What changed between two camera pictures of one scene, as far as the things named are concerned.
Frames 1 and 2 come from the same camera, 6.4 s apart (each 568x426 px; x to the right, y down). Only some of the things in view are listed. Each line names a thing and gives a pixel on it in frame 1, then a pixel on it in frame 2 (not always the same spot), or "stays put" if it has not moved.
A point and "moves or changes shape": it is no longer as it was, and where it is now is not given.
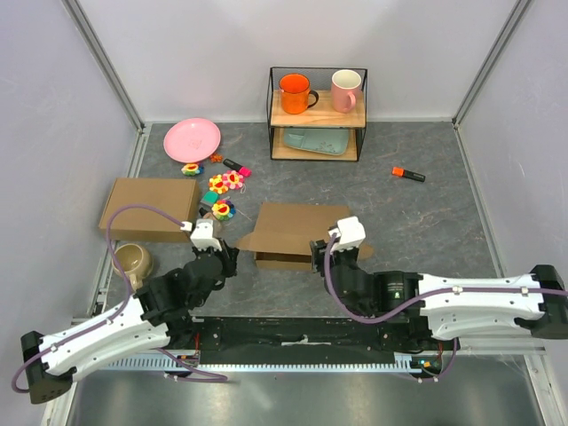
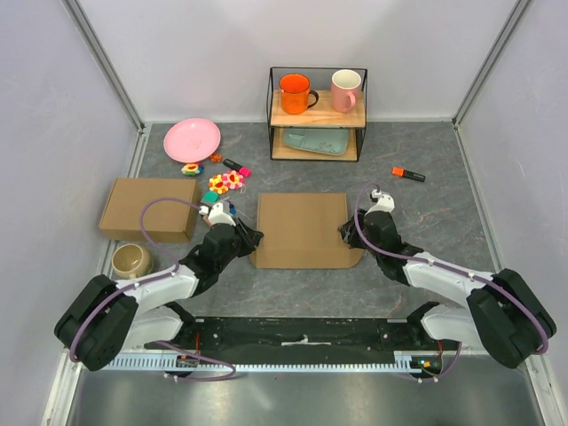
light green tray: x=334 y=141 stays put
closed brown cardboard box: x=177 y=199 stays put
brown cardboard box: x=284 y=233 moves or changes shape
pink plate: x=192 y=140 stays put
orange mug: x=295 y=91 stays put
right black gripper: x=317 y=247 -> x=348 y=232
